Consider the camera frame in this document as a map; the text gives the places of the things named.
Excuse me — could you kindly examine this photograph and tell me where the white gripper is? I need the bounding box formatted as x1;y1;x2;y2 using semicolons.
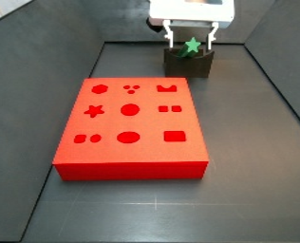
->
148;0;235;51

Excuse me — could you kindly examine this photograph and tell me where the green star-profile bar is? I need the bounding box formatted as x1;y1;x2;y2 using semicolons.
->
176;37;200;58

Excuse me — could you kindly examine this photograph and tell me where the black curved fixture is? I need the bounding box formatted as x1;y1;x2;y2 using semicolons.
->
163;48;214;78

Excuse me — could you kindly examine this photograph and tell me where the red shape-sorter box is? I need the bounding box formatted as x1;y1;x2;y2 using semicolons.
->
52;78;208;180

